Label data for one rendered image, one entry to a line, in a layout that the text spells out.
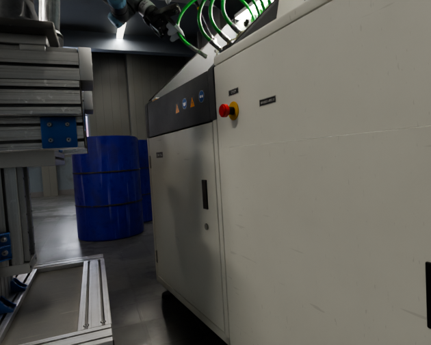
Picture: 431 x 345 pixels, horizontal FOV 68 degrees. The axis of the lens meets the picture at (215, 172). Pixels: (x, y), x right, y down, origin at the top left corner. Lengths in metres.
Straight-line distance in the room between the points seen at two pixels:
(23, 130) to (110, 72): 7.89
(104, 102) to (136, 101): 0.85
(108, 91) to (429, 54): 8.39
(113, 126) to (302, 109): 8.01
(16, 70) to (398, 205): 0.91
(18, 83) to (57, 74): 0.09
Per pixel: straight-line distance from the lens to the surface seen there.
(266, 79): 0.81
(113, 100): 8.70
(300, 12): 0.75
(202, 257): 1.19
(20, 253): 1.25
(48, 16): 1.74
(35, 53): 1.00
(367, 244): 0.63
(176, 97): 1.28
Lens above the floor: 0.67
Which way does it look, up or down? 3 degrees down
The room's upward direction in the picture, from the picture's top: 3 degrees counter-clockwise
